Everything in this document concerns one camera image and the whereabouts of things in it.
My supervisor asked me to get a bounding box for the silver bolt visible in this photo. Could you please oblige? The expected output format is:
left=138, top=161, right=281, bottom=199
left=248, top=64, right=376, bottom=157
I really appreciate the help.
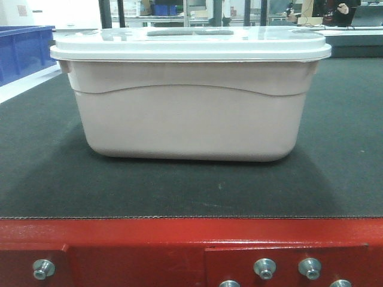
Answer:
left=219, top=280, right=241, bottom=287
left=298, top=258, right=321, bottom=280
left=32, top=259, right=56, bottom=280
left=330, top=279, right=352, bottom=287
left=253, top=258, right=276, bottom=280

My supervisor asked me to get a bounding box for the silver bolt lower right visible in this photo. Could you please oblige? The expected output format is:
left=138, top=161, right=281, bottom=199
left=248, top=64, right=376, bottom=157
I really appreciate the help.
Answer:
left=330, top=279, right=352, bottom=287

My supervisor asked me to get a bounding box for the silver bolt lower middle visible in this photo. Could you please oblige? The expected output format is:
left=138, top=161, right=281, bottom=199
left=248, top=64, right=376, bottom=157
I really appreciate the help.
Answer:
left=219, top=280, right=241, bottom=287

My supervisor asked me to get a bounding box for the white lidded plastic bin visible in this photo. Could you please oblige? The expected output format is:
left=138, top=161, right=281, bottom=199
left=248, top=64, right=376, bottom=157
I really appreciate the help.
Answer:
left=50, top=26, right=332, bottom=161

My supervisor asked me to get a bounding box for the red metal frame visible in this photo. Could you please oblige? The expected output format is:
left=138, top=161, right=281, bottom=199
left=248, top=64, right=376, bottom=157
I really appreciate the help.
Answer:
left=1, top=218, right=382, bottom=286

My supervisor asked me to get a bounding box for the silver bolt far left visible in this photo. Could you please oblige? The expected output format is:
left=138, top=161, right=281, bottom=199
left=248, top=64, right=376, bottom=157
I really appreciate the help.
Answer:
left=32, top=259, right=56, bottom=280

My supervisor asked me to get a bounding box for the blue plastic crate left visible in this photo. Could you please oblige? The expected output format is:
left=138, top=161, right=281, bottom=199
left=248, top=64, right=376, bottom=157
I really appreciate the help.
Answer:
left=1, top=25, right=56, bottom=86

